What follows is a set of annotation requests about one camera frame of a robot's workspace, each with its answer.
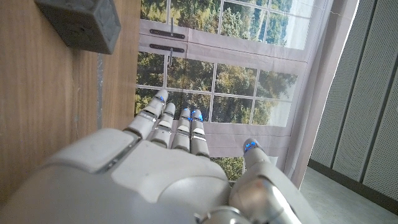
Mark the grey tape outline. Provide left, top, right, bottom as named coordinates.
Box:
left=96, top=53, right=104, bottom=130

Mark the printed window forest backdrop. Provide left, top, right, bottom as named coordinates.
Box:
left=134, top=0, right=360, bottom=189

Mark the dark grey block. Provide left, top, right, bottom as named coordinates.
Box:
left=34, top=0, right=122, bottom=55

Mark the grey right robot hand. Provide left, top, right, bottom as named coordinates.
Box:
left=0, top=88, right=321, bottom=224

